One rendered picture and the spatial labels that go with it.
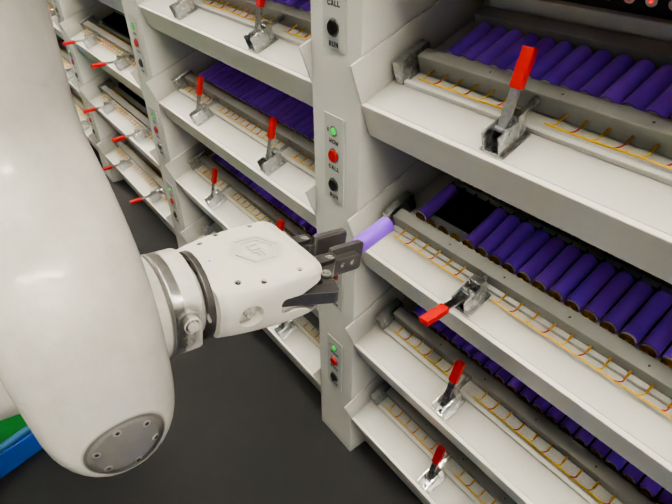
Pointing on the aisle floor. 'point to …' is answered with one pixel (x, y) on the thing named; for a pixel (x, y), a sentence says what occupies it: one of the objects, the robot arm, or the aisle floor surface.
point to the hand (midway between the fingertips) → (336, 252)
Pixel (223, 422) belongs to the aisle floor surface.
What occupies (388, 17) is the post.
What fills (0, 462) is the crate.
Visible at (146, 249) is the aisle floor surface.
